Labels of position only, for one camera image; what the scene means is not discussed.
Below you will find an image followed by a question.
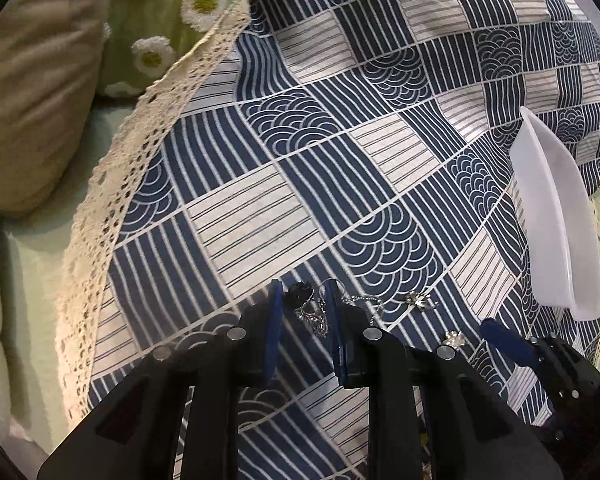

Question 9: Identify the silver chain charm necklace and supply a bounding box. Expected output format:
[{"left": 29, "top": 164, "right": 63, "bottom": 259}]
[{"left": 317, "top": 277, "right": 387, "bottom": 326}]

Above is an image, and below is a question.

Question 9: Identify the silver flower brooch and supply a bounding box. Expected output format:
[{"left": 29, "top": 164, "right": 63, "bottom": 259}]
[{"left": 405, "top": 290, "right": 438, "bottom": 312}]

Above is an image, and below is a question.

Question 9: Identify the white plastic tray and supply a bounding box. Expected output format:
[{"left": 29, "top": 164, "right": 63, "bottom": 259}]
[{"left": 509, "top": 106, "right": 600, "bottom": 322}]

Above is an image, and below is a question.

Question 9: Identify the blue white patterned cloth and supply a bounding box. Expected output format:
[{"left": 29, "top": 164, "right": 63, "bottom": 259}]
[{"left": 40, "top": 0, "right": 600, "bottom": 479}]

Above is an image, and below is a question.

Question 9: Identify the light green quilted bedspread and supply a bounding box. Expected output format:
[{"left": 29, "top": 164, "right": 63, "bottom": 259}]
[{"left": 0, "top": 104, "right": 133, "bottom": 453}]

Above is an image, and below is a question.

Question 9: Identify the green daisy embroidered pillow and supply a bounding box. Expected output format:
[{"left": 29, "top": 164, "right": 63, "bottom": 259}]
[{"left": 97, "top": 0, "right": 234, "bottom": 98}]

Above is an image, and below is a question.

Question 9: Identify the brown velvet pillow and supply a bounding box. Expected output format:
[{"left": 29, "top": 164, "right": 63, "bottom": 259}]
[{"left": 0, "top": 0, "right": 110, "bottom": 217}]

